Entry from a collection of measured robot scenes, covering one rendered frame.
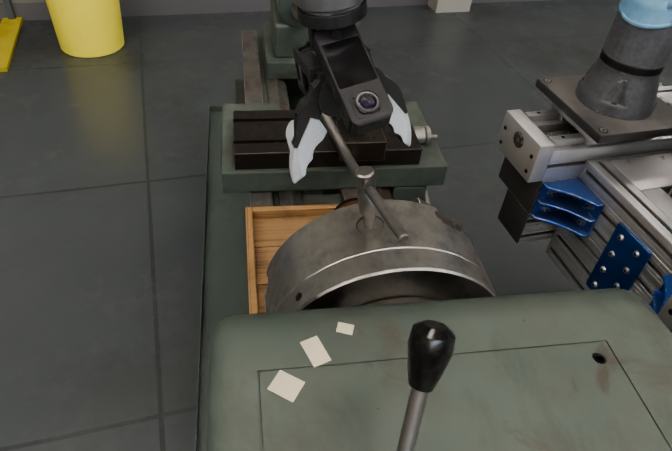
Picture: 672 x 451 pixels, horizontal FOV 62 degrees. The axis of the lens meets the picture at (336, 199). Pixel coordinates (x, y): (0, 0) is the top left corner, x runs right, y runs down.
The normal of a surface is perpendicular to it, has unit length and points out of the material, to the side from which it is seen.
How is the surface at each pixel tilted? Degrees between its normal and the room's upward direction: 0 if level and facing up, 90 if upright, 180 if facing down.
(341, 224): 23
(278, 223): 0
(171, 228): 0
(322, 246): 34
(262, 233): 0
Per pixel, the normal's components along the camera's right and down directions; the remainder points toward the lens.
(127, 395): 0.07, -0.76
